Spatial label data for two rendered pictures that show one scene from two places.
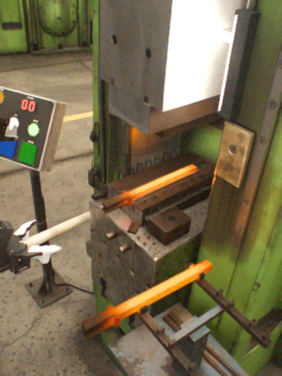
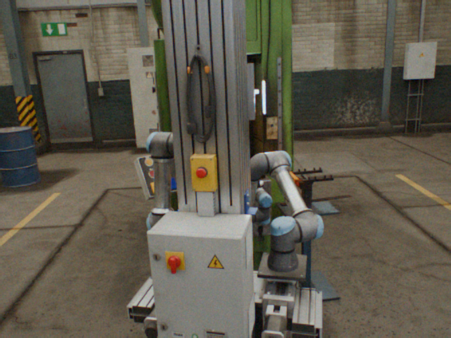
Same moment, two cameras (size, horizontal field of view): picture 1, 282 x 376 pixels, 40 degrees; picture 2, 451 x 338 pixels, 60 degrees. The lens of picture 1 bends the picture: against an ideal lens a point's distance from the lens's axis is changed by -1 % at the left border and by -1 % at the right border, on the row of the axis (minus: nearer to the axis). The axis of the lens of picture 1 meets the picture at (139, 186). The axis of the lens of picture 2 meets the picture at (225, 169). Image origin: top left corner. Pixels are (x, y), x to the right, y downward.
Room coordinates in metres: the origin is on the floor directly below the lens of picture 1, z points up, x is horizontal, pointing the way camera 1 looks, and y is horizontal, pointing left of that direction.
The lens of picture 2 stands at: (-0.28, 2.52, 1.80)
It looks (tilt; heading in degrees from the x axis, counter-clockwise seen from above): 16 degrees down; 301
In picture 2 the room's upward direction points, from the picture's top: 3 degrees counter-clockwise
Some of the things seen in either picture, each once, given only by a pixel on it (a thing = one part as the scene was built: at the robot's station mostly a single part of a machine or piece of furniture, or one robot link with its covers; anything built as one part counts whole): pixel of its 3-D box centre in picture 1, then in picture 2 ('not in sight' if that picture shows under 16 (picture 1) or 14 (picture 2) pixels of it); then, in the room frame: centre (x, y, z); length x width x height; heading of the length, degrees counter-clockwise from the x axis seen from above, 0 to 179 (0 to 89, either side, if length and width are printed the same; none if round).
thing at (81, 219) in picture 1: (58, 230); not in sight; (1.29, 0.35, 0.62); 0.44 x 0.05 x 0.05; 131
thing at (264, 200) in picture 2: not in sight; (264, 199); (0.67, 0.49, 0.98); 0.11 x 0.08 x 0.09; 132
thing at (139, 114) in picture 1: (178, 94); not in sight; (1.23, -0.11, 1.32); 0.42 x 0.20 x 0.10; 131
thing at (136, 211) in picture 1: (167, 183); not in sight; (1.23, -0.11, 0.96); 0.42 x 0.20 x 0.09; 131
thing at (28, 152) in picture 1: (28, 153); not in sight; (1.30, 0.44, 1.01); 0.07 x 0.05 x 0.07; 66
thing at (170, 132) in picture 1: (189, 115); not in sight; (1.24, -0.15, 1.24); 0.30 x 0.07 x 0.06; 131
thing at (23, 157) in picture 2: not in sight; (17, 155); (5.82, -1.13, 0.44); 0.59 x 0.59 x 0.88
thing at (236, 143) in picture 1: (233, 154); (271, 128); (0.94, -0.26, 1.27); 0.09 x 0.02 x 0.17; 41
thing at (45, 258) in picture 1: (45, 255); not in sight; (0.80, 0.26, 0.98); 0.09 x 0.03 x 0.06; 96
